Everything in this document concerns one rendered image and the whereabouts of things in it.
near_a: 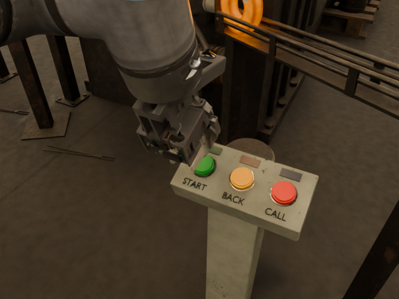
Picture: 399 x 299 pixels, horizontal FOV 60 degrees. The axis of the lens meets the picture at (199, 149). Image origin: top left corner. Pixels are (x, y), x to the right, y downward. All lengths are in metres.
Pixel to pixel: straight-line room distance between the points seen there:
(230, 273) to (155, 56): 0.57
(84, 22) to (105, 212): 1.10
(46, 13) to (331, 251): 1.16
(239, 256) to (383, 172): 1.06
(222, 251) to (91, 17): 0.55
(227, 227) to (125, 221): 0.72
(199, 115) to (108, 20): 0.19
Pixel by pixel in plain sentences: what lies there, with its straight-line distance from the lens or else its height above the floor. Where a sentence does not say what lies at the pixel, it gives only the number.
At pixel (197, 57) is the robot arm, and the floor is 0.87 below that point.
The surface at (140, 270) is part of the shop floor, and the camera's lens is 1.21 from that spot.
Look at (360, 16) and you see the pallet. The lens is 2.86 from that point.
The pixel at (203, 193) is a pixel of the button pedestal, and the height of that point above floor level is 0.58.
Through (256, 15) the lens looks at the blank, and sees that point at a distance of 1.01.
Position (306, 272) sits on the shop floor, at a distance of 1.25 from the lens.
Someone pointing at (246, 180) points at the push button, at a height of 0.61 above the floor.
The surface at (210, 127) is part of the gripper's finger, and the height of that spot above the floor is 0.74.
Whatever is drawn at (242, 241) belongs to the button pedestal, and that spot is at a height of 0.48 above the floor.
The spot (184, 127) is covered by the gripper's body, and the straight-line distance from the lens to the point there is 0.44.
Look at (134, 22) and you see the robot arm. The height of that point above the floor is 0.93.
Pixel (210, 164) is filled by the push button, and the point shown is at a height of 0.61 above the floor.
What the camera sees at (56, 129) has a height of 0.01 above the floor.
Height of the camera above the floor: 1.04
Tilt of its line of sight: 41 degrees down
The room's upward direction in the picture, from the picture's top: straight up
